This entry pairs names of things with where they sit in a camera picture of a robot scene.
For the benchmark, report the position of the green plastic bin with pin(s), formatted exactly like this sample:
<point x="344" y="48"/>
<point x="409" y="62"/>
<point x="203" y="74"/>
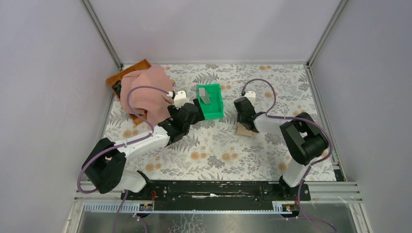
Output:
<point x="214" y="109"/>

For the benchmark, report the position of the grey card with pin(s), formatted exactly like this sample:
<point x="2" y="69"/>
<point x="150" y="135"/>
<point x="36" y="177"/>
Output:
<point x="204" y="95"/>

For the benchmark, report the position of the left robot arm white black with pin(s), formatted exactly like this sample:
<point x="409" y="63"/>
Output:
<point x="106" y="165"/>

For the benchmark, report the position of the beige card holder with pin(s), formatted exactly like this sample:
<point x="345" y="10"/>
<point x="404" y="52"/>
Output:
<point x="241" y="130"/>

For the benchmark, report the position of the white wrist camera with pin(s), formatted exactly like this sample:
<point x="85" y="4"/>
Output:
<point x="251" y="96"/>
<point x="180" y="99"/>

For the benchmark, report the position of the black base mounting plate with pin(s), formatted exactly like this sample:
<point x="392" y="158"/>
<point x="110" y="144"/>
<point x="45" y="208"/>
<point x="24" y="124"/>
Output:
<point x="196" y="192"/>

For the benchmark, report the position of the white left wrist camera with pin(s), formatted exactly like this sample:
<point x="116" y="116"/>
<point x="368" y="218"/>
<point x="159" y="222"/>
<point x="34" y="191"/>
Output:
<point x="180" y="99"/>

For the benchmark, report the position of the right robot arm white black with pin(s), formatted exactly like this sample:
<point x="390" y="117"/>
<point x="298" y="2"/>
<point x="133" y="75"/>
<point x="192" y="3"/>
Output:
<point x="305" y="140"/>

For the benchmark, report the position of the brown wooden tray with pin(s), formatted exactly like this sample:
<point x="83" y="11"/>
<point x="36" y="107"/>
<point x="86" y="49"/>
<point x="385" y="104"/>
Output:
<point x="114" y="83"/>

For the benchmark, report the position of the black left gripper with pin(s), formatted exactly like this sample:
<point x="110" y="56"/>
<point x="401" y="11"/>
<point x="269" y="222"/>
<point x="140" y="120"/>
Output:
<point x="197" y="109"/>

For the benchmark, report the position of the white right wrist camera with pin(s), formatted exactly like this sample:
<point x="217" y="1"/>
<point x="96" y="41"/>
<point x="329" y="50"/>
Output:
<point x="251" y="96"/>

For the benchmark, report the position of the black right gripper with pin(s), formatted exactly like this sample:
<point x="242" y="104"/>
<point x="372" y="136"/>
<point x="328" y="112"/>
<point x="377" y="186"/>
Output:
<point x="242" y="107"/>

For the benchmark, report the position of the pink cloth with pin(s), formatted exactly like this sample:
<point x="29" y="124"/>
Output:
<point x="146" y="100"/>

